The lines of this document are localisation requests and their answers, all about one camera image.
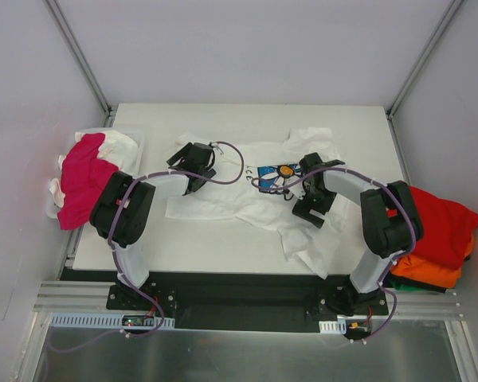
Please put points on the red folded t-shirt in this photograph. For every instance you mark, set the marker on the red folded t-shirt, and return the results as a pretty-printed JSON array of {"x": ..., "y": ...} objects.
[{"x": 448, "y": 227}]

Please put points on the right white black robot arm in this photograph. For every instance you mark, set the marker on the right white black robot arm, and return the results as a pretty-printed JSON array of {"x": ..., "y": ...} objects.
[{"x": 391, "y": 225}]

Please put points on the pale pink white garment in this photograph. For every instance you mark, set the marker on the pale pink white garment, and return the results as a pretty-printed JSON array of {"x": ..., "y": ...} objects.
[{"x": 122, "y": 148}]

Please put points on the black folded garment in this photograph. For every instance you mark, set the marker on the black folded garment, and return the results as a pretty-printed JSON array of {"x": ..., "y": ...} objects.
[{"x": 386, "y": 278}]

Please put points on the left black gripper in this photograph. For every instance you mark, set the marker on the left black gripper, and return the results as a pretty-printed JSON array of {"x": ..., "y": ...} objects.
[{"x": 186, "y": 160}]

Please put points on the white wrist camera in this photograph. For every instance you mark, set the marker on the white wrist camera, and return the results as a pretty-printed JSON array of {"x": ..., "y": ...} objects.
[
  {"x": 216, "y": 147},
  {"x": 296, "y": 192}
]

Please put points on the grey cable duct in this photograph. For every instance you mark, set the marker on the grey cable duct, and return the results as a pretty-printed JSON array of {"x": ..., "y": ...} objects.
[
  {"x": 110, "y": 321},
  {"x": 333, "y": 327}
]

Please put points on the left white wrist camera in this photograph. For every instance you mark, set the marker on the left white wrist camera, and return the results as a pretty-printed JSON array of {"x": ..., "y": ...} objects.
[{"x": 216, "y": 147}]

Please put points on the green folded t-shirt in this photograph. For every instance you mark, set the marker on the green folded t-shirt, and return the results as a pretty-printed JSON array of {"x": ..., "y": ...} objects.
[{"x": 417, "y": 287}]

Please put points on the left grey cable duct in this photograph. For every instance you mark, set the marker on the left grey cable duct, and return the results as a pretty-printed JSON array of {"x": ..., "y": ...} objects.
[{"x": 110, "y": 321}]

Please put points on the right aluminium corner profile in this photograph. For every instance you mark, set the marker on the right aluminium corner profile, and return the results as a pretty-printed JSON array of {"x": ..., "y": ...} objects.
[{"x": 425, "y": 55}]

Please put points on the aluminium corner profile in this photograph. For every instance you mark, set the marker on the aluminium corner profile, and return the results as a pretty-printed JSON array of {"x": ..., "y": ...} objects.
[
  {"x": 425, "y": 55},
  {"x": 62, "y": 23}
]

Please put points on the magenta t-shirt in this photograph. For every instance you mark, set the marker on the magenta t-shirt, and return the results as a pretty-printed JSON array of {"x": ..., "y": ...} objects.
[{"x": 83, "y": 178}]

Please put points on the aluminium front rail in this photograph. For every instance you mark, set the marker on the aluminium front rail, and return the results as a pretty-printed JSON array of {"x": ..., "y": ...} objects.
[{"x": 72, "y": 296}]

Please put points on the white daisy print t-shirt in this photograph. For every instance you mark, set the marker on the white daisy print t-shirt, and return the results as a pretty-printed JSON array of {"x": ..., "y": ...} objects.
[{"x": 258, "y": 199}]

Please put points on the left aluminium corner profile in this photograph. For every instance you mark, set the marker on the left aluminium corner profile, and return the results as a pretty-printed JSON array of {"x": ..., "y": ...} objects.
[{"x": 62, "y": 23}]

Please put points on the right grey cable duct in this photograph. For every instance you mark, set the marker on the right grey cable duct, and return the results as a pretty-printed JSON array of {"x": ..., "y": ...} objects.
[{"x": 333, "y": 327}]

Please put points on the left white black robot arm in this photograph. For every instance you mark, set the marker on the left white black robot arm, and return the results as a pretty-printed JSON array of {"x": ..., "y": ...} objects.
[{"x": 122, "y": 210}]

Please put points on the white laundry basket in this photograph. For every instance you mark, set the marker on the white laundry basket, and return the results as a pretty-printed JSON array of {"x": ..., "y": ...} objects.
[{"x": 83, "y": 172}]

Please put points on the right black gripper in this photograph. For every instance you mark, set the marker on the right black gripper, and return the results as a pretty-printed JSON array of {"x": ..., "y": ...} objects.
[{"x": 312, "y": 204}]

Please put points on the orange folded t-shirt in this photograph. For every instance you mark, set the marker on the orange folded t-shirt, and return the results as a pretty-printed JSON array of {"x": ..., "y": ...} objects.
[{"x": 451, "y": 255}]

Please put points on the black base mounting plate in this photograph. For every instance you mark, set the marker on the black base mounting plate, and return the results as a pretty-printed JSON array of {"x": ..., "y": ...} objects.
[{"x": 248, "y": 302}]

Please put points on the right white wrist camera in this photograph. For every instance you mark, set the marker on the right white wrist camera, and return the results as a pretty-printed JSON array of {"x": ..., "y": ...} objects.
[{"x": 296, "y": 192}]

